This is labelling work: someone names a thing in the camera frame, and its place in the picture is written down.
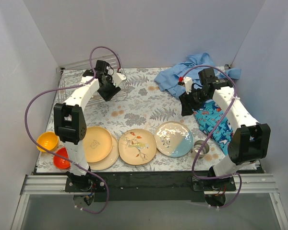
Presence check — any lower tan plate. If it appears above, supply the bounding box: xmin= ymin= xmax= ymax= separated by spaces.
xmin=88 ymin=135 xmax=120 ymax=171

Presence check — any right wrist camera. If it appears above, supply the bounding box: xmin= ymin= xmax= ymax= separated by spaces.
xmin=178 ymin=77 xmax=193 ymax=94

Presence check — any floral table mat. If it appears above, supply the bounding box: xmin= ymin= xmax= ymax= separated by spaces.
xmin=36 ymin=67 xmax=262 ymax=173

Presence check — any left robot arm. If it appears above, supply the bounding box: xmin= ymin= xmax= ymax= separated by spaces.
xmin=53 ymin=60 xmax=126 ymax=192

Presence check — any red bowl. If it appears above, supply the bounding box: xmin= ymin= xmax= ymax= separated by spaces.
xmin=53 ymin=147 xmax=71 ymax=170

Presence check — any wire dish rack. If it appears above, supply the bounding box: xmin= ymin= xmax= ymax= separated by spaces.
xmin=57 ymin=54 xmax=129 ymax=107

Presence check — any bird pattern plate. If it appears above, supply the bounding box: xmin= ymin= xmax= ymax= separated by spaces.
xmin=118 ymin=129 xmax=156 ymax=166

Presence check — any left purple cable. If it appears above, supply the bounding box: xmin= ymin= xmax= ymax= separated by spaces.
xmin=24 ymin=46 xmax=122 ymax=215

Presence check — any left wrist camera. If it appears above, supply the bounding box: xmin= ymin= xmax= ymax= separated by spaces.
xmin=112 ymin=72 xmax=126 ymax=87

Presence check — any upper orange plate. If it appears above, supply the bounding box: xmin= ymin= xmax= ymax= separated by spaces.
xmin=83 ymin=126 xmax=113 ymax=163

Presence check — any yellow bowl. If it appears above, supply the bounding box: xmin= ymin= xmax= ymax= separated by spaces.
xmin=37 ymin=132 xmax=59 ymax=151

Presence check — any aluminium frame rail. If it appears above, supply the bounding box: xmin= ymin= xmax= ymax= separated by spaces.
xmin=21 ymin=173 xmax=279 ymax=195

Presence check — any shark print cloth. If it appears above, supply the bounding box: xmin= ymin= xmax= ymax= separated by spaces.
xmin=193 ymin=99 xmax=237 ymax=155

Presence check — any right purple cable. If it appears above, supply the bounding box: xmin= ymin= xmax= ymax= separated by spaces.
xmin=180 ymin=65 xmax=243 ymax=208

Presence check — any light blue shirt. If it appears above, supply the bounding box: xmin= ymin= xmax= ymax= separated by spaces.
xmin=154 ymin=52 xmax=241 ymax=98

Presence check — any purple cable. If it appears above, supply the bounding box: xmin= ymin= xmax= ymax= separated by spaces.
xmin=24 ymin=46 xmax=122 ymax=215
xmin=180 ymin=65 xmax=243 ymax=208

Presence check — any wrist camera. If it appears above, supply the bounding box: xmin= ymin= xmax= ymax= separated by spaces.
xmin=112 ymin=72 xmax=126 ymax=87
xmin=178 ymin=77 xmax=193 ymax=94

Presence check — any cream steel tumbler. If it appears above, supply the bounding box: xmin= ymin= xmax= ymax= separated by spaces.
xmin=190 ymin=140 xmax=210 ymax=158

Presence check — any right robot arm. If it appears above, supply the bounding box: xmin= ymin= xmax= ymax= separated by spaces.
xmin=178 ymin=65 xmax=271 ymax=190

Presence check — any cream and blue plate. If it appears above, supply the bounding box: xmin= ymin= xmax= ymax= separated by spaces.
xmin=154 ymin=121 xmax=193 ymax=158

